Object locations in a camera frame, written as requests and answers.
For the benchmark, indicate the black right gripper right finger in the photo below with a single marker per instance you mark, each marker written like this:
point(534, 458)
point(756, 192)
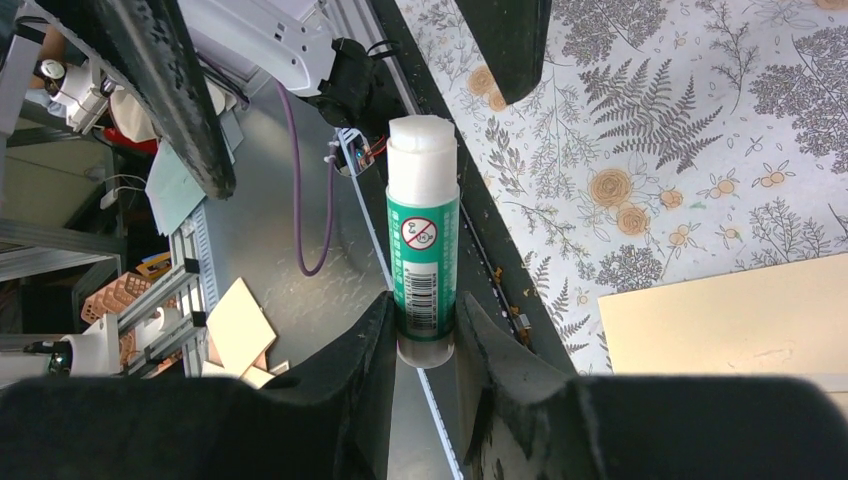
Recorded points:
point(523, 418)

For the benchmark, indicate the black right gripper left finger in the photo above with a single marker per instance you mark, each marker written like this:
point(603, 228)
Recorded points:
point(161, 428)

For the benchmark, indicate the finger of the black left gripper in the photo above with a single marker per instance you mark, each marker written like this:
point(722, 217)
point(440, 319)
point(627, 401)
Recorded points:
point(146, 48)
point(511, 36)

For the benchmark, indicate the white green glue stick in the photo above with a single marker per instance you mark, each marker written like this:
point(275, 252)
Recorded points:
point(423, 220)

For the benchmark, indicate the cream envelope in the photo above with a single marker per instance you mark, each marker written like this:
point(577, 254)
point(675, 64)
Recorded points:
point(789, 319)

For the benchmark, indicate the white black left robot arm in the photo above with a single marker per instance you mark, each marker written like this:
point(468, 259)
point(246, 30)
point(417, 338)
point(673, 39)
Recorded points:
point(335, 75)

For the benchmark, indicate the floral patterned table mat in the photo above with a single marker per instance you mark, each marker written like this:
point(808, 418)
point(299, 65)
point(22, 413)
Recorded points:
point(666, 141)

